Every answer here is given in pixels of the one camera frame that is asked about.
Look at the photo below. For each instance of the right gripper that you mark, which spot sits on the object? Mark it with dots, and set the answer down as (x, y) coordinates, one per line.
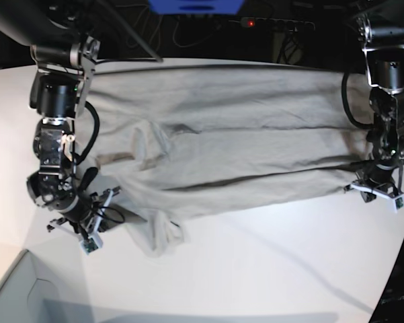
(84, 215)

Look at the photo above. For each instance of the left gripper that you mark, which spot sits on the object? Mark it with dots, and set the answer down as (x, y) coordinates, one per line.
(379, 180)

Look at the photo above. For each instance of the grey t-shirt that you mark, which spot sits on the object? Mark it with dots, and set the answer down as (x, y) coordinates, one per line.
(195, 141)

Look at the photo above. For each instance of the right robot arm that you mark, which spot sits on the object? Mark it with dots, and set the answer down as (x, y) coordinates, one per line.
(65, 60)

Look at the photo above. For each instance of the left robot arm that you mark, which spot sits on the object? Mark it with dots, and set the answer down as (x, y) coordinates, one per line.
(380, 26)

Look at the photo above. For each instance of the white box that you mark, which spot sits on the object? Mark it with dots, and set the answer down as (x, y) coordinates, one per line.
(31, 291)

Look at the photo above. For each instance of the black power strip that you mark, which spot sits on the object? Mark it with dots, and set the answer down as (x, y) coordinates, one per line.
(277, 25)

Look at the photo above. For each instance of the blue bin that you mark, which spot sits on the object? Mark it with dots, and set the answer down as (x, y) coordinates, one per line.
(178, 7)

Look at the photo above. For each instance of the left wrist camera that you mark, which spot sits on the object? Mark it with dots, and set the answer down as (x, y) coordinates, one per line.
(398, 202)

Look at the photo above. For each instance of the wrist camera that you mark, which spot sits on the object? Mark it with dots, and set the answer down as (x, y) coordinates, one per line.
(91, 244)
(398, 202)

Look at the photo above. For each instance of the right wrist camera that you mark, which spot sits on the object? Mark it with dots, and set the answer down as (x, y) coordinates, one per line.
(91, 244)

